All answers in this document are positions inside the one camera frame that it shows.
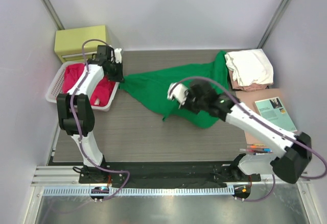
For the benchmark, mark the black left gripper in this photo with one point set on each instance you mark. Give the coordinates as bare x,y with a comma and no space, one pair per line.
119,78

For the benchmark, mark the red t shirt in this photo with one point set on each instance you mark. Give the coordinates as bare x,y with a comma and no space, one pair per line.
102,91

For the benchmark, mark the white plastic laundry basket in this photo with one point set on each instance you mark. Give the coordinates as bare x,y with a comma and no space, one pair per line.
55,87

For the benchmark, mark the yellow green drawer cabinet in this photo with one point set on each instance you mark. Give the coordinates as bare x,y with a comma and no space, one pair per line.
68,43

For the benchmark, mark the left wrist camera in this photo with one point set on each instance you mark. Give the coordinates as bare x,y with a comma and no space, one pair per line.
118,55

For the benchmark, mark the pink desk mat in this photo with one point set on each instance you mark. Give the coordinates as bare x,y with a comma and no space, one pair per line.
250,97

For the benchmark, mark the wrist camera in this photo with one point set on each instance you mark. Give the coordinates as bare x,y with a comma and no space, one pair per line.
177,92
118,55

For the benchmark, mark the aluminium slotted rail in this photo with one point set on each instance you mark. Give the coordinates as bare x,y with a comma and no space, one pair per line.
103,191

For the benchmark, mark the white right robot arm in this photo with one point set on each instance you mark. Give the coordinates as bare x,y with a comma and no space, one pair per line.
290,152

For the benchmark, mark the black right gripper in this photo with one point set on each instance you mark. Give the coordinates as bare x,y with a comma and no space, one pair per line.
186,106

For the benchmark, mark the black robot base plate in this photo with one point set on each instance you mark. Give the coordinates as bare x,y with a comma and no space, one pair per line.
175,174

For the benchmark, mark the blue marker pen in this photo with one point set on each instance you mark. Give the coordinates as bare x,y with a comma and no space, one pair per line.
256,150

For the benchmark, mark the teal paperback book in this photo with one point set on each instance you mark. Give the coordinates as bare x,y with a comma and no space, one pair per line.
273,110

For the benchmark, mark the pink folded t shirt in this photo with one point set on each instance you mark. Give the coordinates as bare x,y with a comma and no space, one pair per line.
253,87

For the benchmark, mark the white folded t shirt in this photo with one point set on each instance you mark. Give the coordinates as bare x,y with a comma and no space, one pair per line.
250,66

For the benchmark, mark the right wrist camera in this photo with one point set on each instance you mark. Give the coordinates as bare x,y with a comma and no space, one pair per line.
177,92

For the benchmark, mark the orange highlighter pen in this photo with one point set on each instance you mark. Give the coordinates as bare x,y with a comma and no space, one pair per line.
257,147

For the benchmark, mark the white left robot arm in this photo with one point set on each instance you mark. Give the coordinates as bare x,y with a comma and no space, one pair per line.
76,115

